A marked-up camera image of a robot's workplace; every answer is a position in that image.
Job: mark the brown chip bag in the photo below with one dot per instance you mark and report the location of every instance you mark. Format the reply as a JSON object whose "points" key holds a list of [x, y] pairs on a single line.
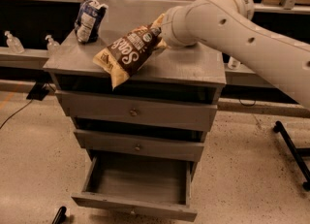
{"points": [[126, 55]]}

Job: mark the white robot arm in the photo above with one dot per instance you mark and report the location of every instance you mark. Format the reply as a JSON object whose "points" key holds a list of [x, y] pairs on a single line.
{"points": [[226, 25]]}

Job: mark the grey top drawer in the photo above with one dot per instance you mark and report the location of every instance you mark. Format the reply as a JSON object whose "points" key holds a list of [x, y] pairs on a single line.
{"points": [[143, 111]]}

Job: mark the grey drawer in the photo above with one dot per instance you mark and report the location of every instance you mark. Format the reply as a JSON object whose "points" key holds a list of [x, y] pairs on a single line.
{"points": [[143, 111], [138, 185], [139, 145]]}

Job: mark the grey drawer cabinet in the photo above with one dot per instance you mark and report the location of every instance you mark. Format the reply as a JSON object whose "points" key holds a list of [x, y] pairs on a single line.
{"points": [[193, 74]]}

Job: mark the grey middle drawer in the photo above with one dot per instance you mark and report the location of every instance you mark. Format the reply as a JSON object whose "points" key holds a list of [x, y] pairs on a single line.
{"points": [[139, 145]]}

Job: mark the grey bottom drawer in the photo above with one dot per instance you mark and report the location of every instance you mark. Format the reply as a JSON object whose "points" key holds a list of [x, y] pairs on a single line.
{"points": [[138, 185]]}

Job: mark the blue white chip bag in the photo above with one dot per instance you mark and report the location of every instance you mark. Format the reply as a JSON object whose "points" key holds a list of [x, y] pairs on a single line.
{"points": [[89, 17]]}

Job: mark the white pump lotion bottle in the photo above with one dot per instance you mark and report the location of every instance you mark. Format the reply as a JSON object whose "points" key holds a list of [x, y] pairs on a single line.
{"points": [[233, 64]]}

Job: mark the clear pump bottle near cabinet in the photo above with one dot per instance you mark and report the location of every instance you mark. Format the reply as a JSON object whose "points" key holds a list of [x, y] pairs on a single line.
{"points": [[52, 45]]}

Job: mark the black floor box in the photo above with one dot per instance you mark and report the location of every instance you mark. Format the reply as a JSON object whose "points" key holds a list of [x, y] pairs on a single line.
{"points": [[38, 92]]}

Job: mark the black object bottom left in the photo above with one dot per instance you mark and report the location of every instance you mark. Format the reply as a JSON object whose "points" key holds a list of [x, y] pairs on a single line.
{"points": [[60, 216]]}

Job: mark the black stand leg right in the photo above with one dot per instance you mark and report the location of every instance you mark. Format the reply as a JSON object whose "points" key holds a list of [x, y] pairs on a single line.
{"points": [[297, 153]]}

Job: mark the clear pump bottle far left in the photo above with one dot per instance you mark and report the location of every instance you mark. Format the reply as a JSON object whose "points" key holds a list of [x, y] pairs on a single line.
{"points": [[14, 43]]}

